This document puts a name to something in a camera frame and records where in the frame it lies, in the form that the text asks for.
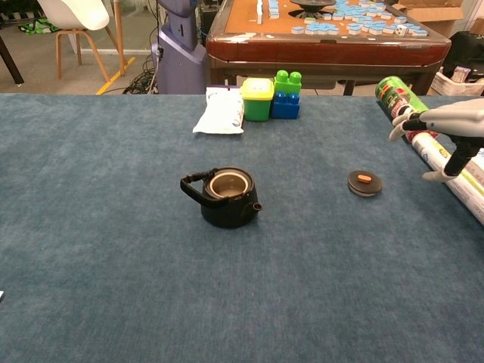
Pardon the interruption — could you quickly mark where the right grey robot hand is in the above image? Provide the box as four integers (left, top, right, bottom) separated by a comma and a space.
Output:
388, 98, 484, 183

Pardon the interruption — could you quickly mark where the black lid with orange knob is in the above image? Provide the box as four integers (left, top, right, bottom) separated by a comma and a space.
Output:
347, 169, 384, 198

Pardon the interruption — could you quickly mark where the black cast iron teapot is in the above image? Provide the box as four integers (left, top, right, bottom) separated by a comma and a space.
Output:
179, 166, 263, 229

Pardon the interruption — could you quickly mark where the blue mobile robot base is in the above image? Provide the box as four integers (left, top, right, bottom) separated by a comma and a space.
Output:
150, 0, 208, 95

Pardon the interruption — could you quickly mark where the green yellow-lidded container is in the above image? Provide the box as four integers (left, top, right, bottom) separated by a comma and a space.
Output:
240, 77, 275, 123

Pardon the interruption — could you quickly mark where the white storage basket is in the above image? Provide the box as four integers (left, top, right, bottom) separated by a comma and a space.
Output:
430, 67, 484, 97

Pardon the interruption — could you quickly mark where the green chips can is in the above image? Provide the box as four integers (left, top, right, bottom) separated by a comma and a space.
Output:
374, 75, 442, 144

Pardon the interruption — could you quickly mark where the black bag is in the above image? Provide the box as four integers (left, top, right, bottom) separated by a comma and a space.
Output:
442, 31, 484, 80

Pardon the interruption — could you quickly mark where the white rolled paper tube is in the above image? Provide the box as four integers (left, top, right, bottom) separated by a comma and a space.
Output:
411, 131, 484, 227

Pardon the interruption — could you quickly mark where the brown cardboard box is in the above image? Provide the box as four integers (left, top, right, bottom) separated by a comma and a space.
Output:
392, 0, 476, 39

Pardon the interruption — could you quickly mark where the brown mahjong table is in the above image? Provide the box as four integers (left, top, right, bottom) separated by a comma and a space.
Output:
206, 0, 453, 96

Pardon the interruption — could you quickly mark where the blue toy building brick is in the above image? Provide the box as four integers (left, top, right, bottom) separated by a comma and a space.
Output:
270, 91, 301, 120

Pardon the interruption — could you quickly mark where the green toy building brick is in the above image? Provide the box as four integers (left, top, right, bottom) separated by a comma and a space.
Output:
274, 69, 303, 95

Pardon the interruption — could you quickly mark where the black mahjong table centre dial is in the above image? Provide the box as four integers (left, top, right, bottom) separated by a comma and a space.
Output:
289, 0, 337, 19

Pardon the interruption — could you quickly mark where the white plastic snack bag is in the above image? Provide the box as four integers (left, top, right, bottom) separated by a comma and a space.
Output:
192, 85, 246, 135

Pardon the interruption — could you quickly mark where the blue felt table mat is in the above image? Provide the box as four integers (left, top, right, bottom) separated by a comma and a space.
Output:
0, 93, 484, 363

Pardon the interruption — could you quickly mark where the light wooden pole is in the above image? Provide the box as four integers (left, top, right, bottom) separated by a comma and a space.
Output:
113, 0, 128, 78

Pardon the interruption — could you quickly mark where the white chair with wooden legs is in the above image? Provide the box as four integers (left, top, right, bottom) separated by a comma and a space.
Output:
36, 0, 129, 83

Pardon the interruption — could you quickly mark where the green bag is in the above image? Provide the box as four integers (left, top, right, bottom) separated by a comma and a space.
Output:
17, 18, 60, 36

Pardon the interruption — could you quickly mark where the dark furniture leg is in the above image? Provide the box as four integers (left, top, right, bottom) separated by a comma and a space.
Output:
0, 36, 26, 85

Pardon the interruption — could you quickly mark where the black floor cable bundle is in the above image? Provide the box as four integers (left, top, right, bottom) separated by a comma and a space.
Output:
123, 67, 160, 95

